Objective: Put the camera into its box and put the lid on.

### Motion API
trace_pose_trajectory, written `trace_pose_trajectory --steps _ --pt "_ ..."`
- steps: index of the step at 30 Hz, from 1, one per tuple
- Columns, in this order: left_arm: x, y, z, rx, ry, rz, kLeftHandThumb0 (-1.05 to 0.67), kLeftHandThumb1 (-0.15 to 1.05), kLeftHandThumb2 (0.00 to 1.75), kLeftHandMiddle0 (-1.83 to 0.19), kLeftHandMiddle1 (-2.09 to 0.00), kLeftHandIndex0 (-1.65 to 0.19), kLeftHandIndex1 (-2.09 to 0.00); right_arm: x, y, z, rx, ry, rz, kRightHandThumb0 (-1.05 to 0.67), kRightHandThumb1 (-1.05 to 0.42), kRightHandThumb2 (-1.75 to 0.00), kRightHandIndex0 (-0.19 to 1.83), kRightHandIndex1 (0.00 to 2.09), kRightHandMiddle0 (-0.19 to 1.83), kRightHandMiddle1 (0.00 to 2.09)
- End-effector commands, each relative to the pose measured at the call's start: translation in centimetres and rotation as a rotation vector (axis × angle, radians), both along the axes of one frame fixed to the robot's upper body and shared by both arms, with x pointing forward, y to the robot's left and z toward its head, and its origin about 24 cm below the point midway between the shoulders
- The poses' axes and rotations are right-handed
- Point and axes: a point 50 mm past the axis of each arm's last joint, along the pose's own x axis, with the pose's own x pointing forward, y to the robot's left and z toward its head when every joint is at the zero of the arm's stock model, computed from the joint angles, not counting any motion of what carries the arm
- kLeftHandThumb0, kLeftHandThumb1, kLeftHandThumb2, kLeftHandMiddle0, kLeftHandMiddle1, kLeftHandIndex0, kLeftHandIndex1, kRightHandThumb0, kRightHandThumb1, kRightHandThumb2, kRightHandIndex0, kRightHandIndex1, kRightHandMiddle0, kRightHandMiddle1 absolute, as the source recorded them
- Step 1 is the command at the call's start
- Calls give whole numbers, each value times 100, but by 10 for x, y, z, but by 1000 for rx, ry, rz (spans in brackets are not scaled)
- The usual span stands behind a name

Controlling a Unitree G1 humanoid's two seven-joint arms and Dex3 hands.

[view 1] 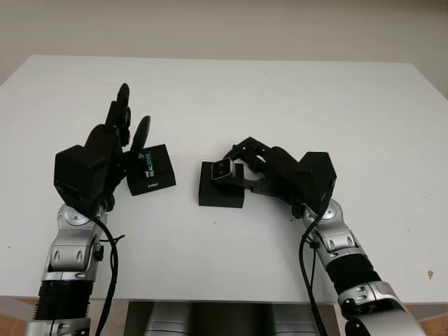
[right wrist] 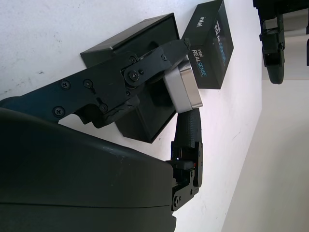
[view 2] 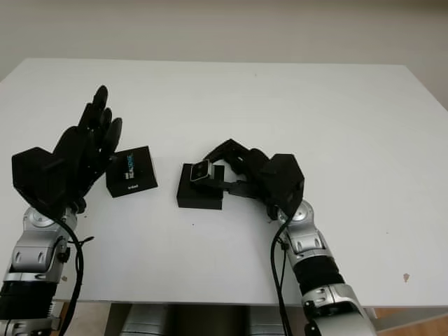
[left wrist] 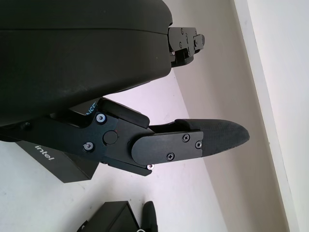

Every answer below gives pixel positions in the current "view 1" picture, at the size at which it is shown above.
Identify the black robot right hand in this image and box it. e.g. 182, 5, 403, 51
223, 136, 318, 218

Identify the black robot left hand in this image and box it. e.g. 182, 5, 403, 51
85, 83, 153, 213

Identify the small silver depth camera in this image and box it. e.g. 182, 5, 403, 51
211, 158, 234, 182

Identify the black RealSense box lid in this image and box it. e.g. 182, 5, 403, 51
127, 143, 177, 197

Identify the grey black robot torso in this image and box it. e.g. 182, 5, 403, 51
145, 302, 318, 336

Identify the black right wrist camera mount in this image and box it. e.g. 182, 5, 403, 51
296, 150, 337, 216

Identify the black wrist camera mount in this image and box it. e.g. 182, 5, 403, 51
53, 145, 120, 211
296, 150, 337, 216

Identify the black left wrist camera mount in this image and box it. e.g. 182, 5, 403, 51
53, 145, 120, 211

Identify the black camera box base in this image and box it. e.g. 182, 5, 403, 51
197, 161, 245, 209

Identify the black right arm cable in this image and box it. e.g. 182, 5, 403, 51
299, 209, 328, 336

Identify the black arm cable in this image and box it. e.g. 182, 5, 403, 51
299, 209, 328, 336
92, 215, 125, 336

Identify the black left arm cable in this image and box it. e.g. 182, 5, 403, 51
92, 215, 125, 336

